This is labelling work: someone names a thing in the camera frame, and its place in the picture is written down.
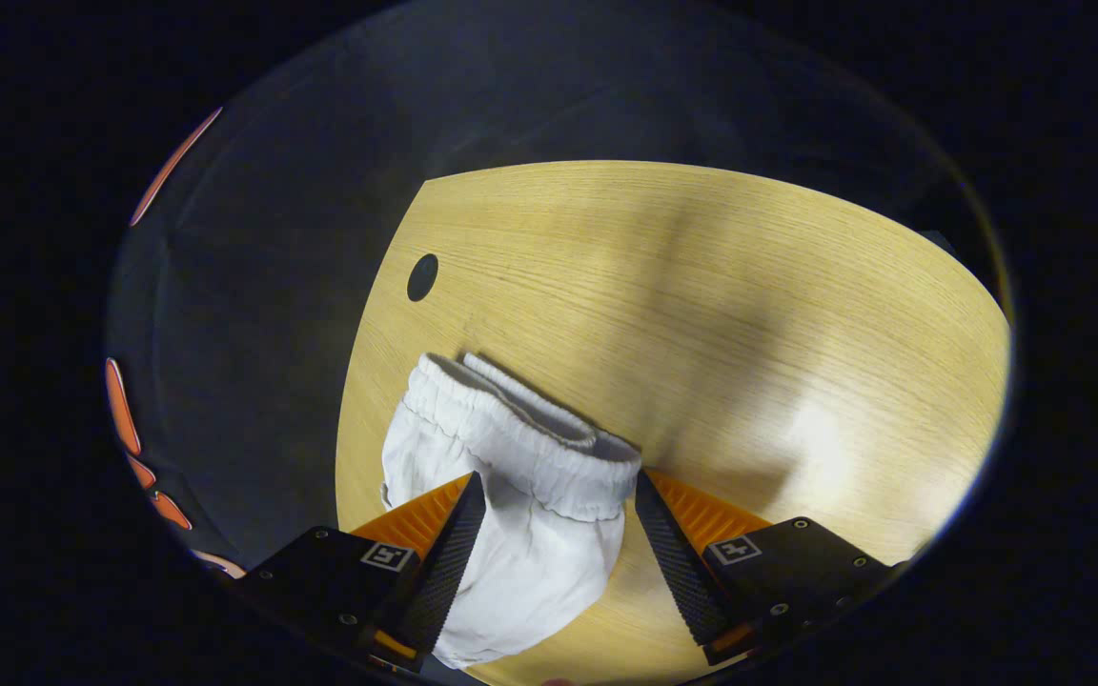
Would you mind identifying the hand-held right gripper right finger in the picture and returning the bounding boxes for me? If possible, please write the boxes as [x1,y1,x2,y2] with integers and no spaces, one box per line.
[635,469,906,668]

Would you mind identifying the white jeans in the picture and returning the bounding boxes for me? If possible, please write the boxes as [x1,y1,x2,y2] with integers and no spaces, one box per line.
[379,353,643,670]

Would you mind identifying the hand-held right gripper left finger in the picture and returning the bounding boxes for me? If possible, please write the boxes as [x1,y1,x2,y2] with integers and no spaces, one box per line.
[228,471,488,675]

